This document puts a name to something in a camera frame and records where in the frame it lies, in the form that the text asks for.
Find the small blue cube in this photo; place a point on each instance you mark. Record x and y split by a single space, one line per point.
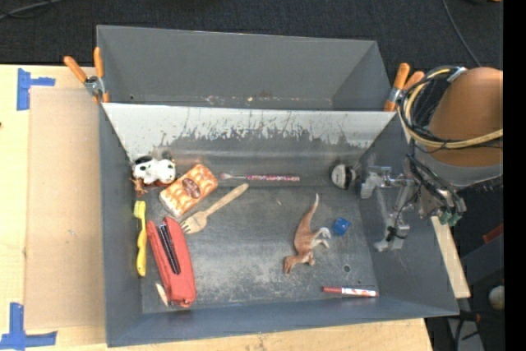
340 226

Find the brown cardboard board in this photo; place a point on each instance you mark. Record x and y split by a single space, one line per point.
61 209

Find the pale wooden fork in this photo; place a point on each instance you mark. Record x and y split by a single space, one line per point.
213 207

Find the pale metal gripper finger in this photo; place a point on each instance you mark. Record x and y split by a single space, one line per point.
395 234
376 178

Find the yellow toothbrush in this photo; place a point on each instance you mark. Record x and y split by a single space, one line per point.
141 238

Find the small brown toy animal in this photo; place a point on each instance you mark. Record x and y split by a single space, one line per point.
139 186

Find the white and black toy cow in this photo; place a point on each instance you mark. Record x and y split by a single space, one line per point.
158 170

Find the orange and white packet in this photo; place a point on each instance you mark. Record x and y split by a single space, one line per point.
187 190

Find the red and white marker pen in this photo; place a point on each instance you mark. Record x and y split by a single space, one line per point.
349 291

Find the pink patterned spoon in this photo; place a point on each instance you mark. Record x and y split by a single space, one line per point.
267 177

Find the white and black round object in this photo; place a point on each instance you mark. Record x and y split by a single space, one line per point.
341 176

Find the red stapler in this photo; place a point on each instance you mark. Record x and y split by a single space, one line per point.
174 263

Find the grey metal bin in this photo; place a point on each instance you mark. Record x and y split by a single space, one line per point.
255 250

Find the brown toy dinosaur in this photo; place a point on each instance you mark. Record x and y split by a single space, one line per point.
305 240

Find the small pale wooden stick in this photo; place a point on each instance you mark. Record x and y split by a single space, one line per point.
162 294

